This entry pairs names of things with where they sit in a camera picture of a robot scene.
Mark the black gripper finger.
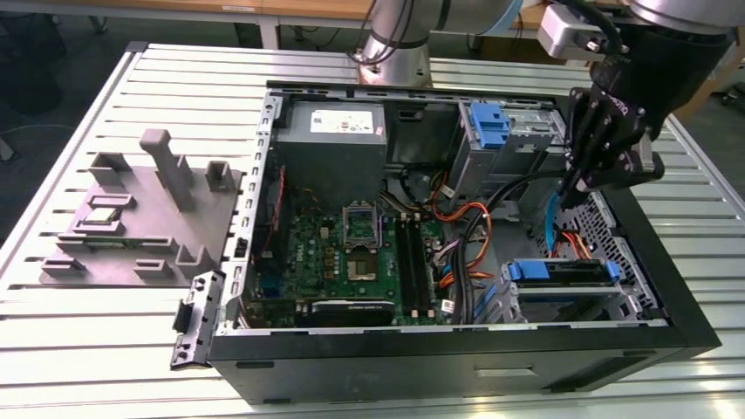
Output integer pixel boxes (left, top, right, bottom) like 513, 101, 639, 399
585, 136, 666, 192
559, 86, 622, 211

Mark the blue data wire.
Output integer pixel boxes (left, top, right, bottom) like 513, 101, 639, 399
545, 189, 571, 259

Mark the orange yellow power wire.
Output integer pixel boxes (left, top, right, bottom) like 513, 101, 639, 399
554, 228, 599, 266

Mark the grey metal disk bay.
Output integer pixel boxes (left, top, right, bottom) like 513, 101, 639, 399
498, 256, 645, 325

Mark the black chair base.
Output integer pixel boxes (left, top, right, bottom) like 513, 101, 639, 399
719, 80, 745, 106

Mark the blue plastic drive latch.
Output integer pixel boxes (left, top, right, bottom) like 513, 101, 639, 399
467, 101, 513, 150

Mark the grey metal drive cage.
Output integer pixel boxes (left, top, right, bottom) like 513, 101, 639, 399
447, 99, 585, 204

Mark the black RAM slot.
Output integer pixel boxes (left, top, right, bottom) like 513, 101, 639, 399
409, 211, 438, 319
393, 211, 422, 319

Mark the metal locking lever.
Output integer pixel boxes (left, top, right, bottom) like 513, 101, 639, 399
374, 203, 387, 257

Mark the metal socket cover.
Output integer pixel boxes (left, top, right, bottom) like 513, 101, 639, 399
341, 198, 383, 255

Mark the grey power supply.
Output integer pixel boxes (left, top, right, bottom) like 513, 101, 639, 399
271, 99, 390, 209

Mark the CPU socket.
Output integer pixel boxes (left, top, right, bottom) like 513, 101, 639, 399
345, 255, 382, 285

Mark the green motherboard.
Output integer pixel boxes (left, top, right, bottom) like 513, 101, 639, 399
246, 203, 465, 329

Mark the black graphics card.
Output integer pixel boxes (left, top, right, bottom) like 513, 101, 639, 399
291, 298, 398, 328

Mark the black PC case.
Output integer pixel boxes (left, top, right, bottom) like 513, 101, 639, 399
167, 78, 722, 406

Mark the grey expansion card retainer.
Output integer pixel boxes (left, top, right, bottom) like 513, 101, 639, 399
167, 269, 227, 372

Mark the grey parts rack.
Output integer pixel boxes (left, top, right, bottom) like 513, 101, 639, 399
35, 127, 250, 290

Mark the silver CPU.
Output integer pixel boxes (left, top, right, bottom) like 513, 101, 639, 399
79, 207, 123, 227

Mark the green RAM stick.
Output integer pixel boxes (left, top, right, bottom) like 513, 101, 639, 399
79, 237, 146, 254

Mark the black office chair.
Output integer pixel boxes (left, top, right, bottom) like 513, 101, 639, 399
0, 10, 66, 115

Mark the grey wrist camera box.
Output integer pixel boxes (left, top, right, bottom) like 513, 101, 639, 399
534, 3, 629, 62

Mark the orange wire bundle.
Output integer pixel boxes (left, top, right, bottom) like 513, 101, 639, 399
427, 168, 499, 292

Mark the black cable bundle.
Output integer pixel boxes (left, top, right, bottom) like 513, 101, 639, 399
447, 168, 569, 326

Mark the thin red wire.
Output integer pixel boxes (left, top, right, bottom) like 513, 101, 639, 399
259, 164, 289, 259

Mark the long white frame desk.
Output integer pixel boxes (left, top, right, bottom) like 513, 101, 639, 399
0, 0, 379, 52

